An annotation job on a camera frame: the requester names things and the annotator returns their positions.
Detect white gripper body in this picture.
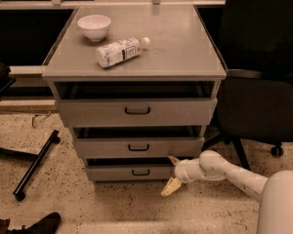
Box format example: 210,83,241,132
175,159,204,183

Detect grey bottom drawer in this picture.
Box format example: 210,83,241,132
86,164,173,181

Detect grey drawer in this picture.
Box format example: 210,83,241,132
73,137,204,158
86,164,173,181
56,98,217,127

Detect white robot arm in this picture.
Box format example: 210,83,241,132
161,150,293,234

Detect grey top drawer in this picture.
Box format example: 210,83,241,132
56,98,217,127

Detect grey drawer cabinet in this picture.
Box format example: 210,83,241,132
43,5,226,171

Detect grey middle drawer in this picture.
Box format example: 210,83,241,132
73,137,204,158

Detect black office chair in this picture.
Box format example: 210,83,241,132
203,0,293,169

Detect white labelled plastic bottle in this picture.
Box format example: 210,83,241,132
96,37,150,68

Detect white ceramic bowl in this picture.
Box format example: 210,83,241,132
77,15,111,42

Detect thin floor cable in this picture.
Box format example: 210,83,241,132
31,111,53,129

